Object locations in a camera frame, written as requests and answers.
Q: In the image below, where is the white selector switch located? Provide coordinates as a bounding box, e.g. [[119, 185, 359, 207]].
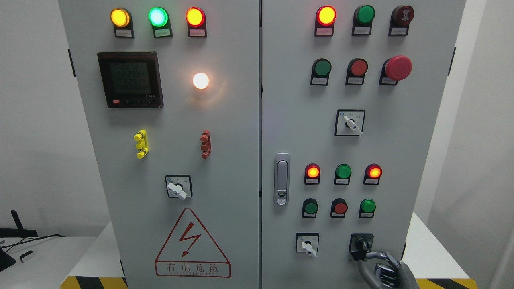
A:
[[295, 232, 320, 258], [334, 109, 365, 136]]

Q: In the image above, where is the green lit indicator lamp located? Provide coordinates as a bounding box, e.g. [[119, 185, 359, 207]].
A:
[[148, 7, 173, 38]]

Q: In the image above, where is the black digital power meter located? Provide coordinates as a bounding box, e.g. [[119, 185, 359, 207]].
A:
[[97, 51, 164, 109]]

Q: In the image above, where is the grey electrical cabinet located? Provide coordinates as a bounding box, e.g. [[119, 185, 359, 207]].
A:
[[59, 0, 466, 289]]

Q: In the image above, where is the red lit lamp middle left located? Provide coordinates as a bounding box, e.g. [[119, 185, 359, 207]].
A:
[[304, 163, 320, 185]]

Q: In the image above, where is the black cable on desk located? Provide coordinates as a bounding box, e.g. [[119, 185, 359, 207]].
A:
[[0, 234, 65, 254]]

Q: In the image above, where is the small white usb device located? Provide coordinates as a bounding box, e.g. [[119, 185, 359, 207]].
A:
[[19, 250, 34, 263]]

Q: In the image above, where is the white selector switch upper right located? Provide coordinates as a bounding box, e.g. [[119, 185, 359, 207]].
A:
[[334, 109, 365, 136]]

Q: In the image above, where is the red lit lamp middle right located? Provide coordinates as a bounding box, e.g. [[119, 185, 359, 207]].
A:
[[363, 163, 383, 185]]

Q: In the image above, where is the green lamp top right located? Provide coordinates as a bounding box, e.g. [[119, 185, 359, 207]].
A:
[[352, 5, 375, 35]]

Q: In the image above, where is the black rotary knob switch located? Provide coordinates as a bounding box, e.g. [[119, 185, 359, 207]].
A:
[[349, 234, 374, 261]]

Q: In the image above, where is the white glowing lamp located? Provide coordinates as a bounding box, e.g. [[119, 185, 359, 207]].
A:
[[192, 73, 210, 90]]

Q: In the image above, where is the green lamp lower right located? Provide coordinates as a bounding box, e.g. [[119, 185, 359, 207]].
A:
[[359, 199, 376, 218]]

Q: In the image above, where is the green push button lower left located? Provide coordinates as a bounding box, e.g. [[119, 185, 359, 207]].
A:
[[302, 198, 319, 218]]

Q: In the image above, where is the white selector switch lower right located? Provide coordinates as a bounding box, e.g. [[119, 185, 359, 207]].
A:
[[295, 232, 320, 258]]

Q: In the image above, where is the black stand on desk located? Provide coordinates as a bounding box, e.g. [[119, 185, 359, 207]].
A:
[[0, 209, 38, 271]]

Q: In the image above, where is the red push button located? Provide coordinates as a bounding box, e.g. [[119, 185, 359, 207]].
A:
[[330, 199, 348, 218], [345, 57, 368, 86]]

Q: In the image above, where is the green push button upper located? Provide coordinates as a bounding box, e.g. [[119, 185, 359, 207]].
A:
[[310, 58, 332, 86]]

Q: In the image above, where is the red lit lamp left door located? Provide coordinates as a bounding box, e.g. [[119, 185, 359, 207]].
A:
[[186, 7, 207, 38]]

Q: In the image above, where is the red electrical hazard warning sticker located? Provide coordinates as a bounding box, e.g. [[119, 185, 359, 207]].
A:
[[154, 208, 231, 278]]

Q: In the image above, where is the white table under cabinet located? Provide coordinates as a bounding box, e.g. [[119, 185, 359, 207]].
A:
[[61, 214, 477, 289]]

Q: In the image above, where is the red push button upper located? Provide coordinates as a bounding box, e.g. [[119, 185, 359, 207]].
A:
[[345, 57, 368, 86]]

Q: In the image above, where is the red emergency stop button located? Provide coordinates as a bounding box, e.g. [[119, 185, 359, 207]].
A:
[[379, 55, 413, 86]]

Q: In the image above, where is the red lit lamp right door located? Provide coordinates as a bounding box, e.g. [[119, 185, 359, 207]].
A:
[[314, 5, 337, 37]]

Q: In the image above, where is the red push button lower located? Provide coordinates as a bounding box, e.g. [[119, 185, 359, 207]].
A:
[[330, 199, 348, 218]]

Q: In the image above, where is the silver door latch handle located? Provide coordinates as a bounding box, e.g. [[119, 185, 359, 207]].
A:
[[274, 152, 290, 206]]

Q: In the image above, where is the red terminal connector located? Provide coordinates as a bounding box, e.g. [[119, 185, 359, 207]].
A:
[[200, 130, 212, 159]]

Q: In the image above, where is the green lamp middle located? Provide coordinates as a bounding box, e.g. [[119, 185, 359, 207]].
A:
[[334, 163, 352, 185]]

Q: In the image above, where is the white selector switch left door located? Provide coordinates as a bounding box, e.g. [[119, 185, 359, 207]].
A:
[[165, 175, 193, 200]]

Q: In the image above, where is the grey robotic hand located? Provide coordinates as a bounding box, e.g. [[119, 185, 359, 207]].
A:
[[357, 252, 419, 289]]

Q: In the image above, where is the yellow terminal connector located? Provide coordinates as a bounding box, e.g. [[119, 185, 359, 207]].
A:
[[133, 129, 149, 159]]

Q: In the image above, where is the red lit lamp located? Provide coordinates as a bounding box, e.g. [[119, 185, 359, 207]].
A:
[[363, 163, 383, 185], [304, 163, 320, 185]]

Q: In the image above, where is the red lit lamp door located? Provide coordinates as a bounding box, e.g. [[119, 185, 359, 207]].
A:
[[314, 5, 337, 37], [186, 7, 207, 38]]

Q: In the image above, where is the yellow indicator lamp top left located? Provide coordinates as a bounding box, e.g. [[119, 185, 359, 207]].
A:
[[110, 7, 134, 38]]

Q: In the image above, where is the green push button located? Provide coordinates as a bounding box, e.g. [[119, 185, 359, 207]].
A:
[[310, 58, 332, 86], [302, 198, 319, 218]]

